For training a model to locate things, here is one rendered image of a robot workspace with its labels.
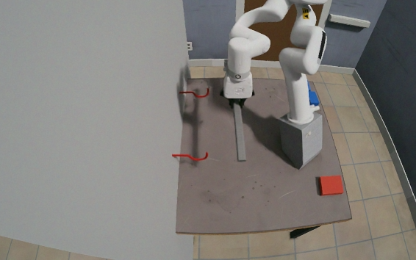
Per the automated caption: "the grey long bar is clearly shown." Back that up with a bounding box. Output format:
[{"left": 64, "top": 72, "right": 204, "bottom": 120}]
[{"left": 233, "top": 98, "right": 246, "bottom": 162}]

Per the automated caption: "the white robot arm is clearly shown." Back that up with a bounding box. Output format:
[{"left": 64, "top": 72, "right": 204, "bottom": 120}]
[{"left": 223, "top": 0, "right": 328, "bottom": 125}]

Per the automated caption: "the blue rectangular block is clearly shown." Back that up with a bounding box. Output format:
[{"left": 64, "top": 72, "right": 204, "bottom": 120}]
[{"left": 309, "top": 91, "right": 319, "bottom": 106}]

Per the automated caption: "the red flat square block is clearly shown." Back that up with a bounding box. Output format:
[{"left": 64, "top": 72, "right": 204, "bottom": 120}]
[{"left": 319, "top": 176, "right": 343, "bottom": 196}]

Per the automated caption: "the white wall panel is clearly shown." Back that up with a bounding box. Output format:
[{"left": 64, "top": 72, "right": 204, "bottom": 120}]
[{"left": 0, "top": 0, "right": 193, "bottom": 260}]

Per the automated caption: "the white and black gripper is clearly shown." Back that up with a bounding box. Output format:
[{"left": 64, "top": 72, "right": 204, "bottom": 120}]
[{"left": 220, "top": 72, "right": 255, "bottom": 109}]

